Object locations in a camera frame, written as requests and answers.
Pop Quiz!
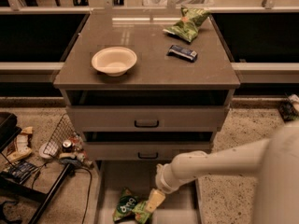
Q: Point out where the green rice chip bag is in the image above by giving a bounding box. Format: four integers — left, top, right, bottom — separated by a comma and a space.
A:
112, 187, 151, 224

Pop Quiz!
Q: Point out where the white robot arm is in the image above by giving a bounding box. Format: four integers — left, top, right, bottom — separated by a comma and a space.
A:
146, 120, 299, 224

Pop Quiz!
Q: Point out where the bottom grey drawer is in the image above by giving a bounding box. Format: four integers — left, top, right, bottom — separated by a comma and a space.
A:
94, 161, 204, 224

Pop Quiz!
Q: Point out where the grey drawer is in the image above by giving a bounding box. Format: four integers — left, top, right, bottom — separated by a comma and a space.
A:
94, 161, 204, 224
83, 142, 213, 161
66, 106, 229, 132

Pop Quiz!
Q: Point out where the middle grey drawer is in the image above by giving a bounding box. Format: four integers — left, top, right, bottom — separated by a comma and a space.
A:
83, 142, 213, 161

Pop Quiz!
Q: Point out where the top grey drawer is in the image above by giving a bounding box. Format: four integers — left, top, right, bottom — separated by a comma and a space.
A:
66, 106, 229, 132

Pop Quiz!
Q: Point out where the grey drawer cabinet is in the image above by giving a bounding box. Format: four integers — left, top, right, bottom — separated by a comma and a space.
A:
54, 13, 239, 224

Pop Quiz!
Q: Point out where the green chip bag on counter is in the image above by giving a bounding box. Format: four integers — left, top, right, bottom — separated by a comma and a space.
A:
163, 7, 210, 43

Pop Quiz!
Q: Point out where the soda can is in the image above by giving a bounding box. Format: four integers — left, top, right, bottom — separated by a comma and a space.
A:
62, 139, 73, 153

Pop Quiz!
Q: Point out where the white round lid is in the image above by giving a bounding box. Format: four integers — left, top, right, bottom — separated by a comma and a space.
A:
39, 141, 59, 159

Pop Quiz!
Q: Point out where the blue packet on floor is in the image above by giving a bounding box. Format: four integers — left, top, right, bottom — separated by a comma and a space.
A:
0, 161, 38, 184

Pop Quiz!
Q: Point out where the white paper bowl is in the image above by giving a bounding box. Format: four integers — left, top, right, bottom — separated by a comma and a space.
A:
92, 47, 137, 77

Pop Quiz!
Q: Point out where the white snack wrapper on floor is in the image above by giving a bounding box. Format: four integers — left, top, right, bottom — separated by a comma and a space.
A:
7, 127, 33, 163

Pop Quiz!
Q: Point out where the blue snack packet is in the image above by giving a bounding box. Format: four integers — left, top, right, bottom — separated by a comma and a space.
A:
167, 45, 198, 63

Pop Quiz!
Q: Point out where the black crate at right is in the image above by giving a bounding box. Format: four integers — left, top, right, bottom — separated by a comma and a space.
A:
278, 94, 299, 122

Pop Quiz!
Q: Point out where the black metal stand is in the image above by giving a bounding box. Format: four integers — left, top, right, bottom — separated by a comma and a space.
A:
0, 112, 75, 224

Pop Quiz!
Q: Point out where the wire basket with snacks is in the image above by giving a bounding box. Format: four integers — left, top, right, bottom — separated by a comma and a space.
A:
46, 114, 93, 168

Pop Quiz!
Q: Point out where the black cable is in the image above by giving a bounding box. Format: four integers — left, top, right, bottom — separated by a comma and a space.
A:
31, 163, 93, 224

